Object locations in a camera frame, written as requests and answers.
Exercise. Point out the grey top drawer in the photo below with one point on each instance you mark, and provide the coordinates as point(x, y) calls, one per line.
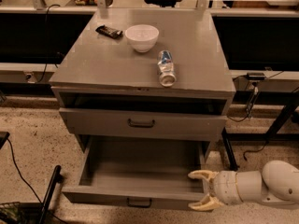
point(143, 124)

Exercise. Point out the silver blue soda can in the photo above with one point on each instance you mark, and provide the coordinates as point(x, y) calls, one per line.
point(166, 69)

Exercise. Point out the black stand leg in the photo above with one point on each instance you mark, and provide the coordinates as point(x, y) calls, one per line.
point(55, 179)
point(229, 151)

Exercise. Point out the black stand leg left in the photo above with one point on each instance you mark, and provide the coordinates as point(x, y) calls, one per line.
point(55, 179)

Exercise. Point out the grey drawer cabinet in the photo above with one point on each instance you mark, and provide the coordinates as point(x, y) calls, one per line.
point(101, 73)

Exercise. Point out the dark snack bar wrapper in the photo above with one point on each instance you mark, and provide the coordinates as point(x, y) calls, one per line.
point(110, 32)

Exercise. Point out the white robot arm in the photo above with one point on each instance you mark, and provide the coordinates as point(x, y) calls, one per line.
point(277, 186)

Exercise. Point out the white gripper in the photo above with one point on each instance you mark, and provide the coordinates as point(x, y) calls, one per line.
point(224, 187)

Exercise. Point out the white bowl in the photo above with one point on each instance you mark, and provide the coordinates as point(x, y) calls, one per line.
point(142, 37)

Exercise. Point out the grey drawer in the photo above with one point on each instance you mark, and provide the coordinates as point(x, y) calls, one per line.
point(139, 172)
point(143, 124)

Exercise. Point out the black stand leg right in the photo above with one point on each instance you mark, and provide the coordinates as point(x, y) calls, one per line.
point(229, 151)

